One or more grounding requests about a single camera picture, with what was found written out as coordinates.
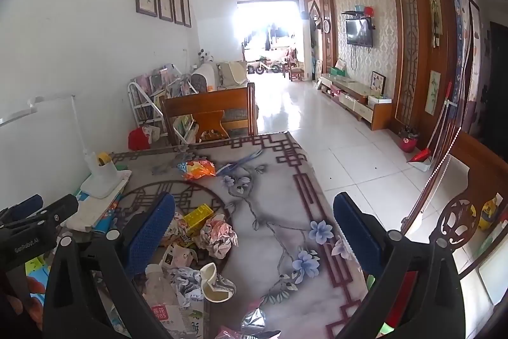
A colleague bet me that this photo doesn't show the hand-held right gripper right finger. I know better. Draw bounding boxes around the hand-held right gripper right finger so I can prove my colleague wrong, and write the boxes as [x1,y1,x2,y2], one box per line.
[332,192,466,339]

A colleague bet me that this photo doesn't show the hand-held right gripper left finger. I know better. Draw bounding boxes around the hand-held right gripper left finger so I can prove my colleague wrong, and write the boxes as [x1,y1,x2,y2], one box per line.
[43,191,176,339]

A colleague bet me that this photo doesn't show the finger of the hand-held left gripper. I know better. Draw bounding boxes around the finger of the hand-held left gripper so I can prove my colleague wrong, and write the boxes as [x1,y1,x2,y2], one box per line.
[0,194,44,222]
[16,194,79,234]

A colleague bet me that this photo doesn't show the yellow carton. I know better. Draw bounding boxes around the yellow carton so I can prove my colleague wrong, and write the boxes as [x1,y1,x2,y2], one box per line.
[183,203,215,237]

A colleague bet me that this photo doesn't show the pink silver wrapper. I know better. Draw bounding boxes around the pink silver wrapper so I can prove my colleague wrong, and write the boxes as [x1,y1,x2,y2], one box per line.
[194,214,239,260]

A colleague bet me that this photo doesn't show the orange snack wrapper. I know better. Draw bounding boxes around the orange snack wrapper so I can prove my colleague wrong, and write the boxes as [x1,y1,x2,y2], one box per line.
[182,159,217,181]

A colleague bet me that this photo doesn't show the pink checked wrapper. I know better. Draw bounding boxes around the pink checked wrapper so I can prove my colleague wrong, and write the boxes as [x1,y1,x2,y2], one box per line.
[214,327,278,339]

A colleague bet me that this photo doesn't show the person's left hand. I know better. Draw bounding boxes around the person's left hand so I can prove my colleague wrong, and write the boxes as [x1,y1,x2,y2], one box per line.
[4,293,34,324]

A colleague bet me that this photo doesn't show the colourful snack wrapper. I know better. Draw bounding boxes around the colourful snack wrapper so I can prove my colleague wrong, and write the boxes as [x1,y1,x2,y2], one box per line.
[163,210,195,248]

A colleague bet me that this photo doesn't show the small white packet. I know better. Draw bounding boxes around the small white packet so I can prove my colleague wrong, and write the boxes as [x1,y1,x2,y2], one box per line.
[161,244,197,270]

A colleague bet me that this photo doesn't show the white desk lamp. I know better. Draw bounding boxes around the white desk lamp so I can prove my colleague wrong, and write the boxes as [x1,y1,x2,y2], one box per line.
[0,95,120,200]

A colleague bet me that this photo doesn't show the clear plastic bottle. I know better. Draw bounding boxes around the clear plastic bottle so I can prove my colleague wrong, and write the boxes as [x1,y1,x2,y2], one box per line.
[143,263,187,339]

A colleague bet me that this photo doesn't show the crumpled printed paper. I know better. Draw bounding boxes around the crumpled printed paper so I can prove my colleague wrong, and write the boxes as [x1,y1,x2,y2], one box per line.
[169,267,205,308]

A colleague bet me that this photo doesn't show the red bag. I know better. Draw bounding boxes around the red bag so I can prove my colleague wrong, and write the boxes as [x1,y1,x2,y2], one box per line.
[128,126,152,151]

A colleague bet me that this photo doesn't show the floral printed tablecloth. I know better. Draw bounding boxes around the floral printed tablecloth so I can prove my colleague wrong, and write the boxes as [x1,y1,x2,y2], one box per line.
[24,130,382,339]

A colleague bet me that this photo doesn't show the crushed paper cup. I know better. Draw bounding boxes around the crushed paper cup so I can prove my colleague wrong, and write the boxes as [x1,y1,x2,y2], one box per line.
[199,263,237,303]

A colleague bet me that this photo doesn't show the red white dustpan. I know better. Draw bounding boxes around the red white dustpan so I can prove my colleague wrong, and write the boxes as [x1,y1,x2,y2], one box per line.
[407,148,433,170]

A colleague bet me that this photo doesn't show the white ribbed strip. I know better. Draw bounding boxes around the white ribbed strip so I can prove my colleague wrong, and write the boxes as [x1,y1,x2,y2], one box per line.
[421,130,463,200]

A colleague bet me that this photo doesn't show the red bucket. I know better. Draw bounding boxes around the red bucket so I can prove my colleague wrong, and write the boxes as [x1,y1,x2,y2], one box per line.
[398,126,418,153]

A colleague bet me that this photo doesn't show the white printed carton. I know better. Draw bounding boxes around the white printed carton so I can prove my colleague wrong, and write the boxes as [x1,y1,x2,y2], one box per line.
[175,299,211,339]

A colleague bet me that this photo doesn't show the wooden television stand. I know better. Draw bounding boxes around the wooden television stand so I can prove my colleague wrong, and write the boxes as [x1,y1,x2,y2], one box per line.
[319,73,393,131]

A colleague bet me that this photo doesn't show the yellow toy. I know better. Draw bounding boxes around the yellow toy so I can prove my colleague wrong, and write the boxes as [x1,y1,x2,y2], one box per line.
[472,196,503,230]

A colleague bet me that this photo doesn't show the silver foil wrapper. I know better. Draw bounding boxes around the silver foil wrapper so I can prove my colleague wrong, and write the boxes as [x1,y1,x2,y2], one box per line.
[241,308,271,336]

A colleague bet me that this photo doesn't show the wooden dining chair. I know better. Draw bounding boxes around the wooden dining chair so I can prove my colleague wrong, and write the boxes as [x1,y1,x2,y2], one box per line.
[160,82,258,147]

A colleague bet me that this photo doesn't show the carved wooden chair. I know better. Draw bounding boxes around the carved wooden chair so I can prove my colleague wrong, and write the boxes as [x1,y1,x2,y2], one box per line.
[401,130,508,284]

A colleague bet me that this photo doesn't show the white magazine rack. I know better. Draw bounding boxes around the white magazine rack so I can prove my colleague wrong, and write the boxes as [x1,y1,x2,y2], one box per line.
[128,64,191,137]

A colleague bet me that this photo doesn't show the small wooden chair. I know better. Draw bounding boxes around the small wooden chair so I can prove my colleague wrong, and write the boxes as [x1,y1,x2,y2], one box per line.
[284,49,304,82]

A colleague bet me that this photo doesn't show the wooden sofa with cushions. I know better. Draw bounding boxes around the wooden sofa with cushions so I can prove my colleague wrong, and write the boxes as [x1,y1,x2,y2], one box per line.
[190,61,260,133]

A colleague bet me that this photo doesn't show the white balance bike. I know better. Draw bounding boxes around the white balance bike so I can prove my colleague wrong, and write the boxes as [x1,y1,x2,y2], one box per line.
[254,59,280,75]

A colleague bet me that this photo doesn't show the dark door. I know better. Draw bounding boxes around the dark door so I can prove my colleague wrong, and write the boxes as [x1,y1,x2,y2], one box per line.
[490,21,508,149]

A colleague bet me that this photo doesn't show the blue patterned hanging scroll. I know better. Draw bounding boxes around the blue patterned hanging scroll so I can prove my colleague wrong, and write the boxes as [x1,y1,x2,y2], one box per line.
[452,0,483,133]

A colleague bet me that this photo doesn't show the green floral wall poster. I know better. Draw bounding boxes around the green floral wall poster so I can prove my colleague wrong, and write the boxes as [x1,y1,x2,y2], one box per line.
[424,70,442,116]

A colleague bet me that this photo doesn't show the wall television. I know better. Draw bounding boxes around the wall television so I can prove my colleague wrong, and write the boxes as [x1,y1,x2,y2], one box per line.
[346,19,374,48]

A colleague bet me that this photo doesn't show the black wall shelf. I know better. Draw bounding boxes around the black wall shelf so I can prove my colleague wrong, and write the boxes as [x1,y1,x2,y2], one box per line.
[341,5,377,30]

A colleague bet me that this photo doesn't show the tall wall poster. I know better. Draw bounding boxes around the tall wall poster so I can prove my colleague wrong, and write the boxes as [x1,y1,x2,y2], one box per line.
[426,0,443,38]

